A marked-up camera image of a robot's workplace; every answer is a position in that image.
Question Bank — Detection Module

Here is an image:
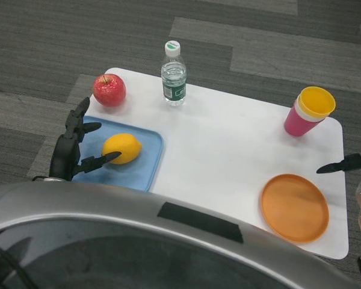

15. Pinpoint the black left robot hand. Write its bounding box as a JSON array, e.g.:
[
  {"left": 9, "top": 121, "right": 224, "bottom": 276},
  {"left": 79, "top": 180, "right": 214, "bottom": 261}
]
[{"left": 48, "top": 96, "right": 123, "bottom": 182}]

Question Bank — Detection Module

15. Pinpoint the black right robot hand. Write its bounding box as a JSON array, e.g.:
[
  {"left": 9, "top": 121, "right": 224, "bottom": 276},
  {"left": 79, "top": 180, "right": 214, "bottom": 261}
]
[{"left": 316, "top": 149, "right": 361, "bottom": 175}]

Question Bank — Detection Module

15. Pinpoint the yellow lemon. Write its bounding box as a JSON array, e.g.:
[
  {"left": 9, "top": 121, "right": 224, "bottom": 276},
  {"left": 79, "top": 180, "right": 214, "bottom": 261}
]
[{"left": 102, "top": 133, "right": 143, "bottom": 165}]

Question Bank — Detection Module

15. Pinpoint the round orange plate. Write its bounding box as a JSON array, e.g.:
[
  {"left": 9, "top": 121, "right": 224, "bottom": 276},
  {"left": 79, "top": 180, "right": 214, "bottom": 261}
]
[{"left": 261, "top": 173, "right": 330, "bottom": 244}]

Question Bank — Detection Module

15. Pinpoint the blue rectangle plate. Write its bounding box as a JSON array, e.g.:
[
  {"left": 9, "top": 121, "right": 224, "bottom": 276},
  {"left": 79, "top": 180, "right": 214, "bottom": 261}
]
[{"left": 70, "top": 116, "right": 165, "bottom": 193}]

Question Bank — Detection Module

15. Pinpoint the pink plastic cup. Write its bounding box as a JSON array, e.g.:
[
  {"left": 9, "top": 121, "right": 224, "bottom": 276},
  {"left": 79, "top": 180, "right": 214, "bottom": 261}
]
[{"left": 283, "top": 107, "right": 322, "bottom": 137}]

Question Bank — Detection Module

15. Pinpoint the white plastic cup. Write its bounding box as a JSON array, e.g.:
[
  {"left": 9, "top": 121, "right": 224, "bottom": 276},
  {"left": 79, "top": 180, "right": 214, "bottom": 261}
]
[{"left": 294, "top": 99, "right": 328, "bottom": 123}]

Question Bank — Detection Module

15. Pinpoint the red apple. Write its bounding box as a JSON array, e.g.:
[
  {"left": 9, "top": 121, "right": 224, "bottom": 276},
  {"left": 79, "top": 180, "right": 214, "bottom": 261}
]
[{"left": 93, "top": 73, "right": 127, "bottom": 107}]

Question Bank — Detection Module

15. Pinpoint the silver robot chest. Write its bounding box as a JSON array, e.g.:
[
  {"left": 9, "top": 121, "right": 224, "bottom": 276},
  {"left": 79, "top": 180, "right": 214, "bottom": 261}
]
[{"left": 0, "top": 181, "right": 361, "bottom": 289}]

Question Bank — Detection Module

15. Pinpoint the clear water bottle green label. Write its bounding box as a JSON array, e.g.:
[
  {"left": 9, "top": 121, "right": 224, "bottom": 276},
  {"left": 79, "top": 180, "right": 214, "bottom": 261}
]
[{"left": 161, "top": 40, "right": 188, "bottom": 107}]

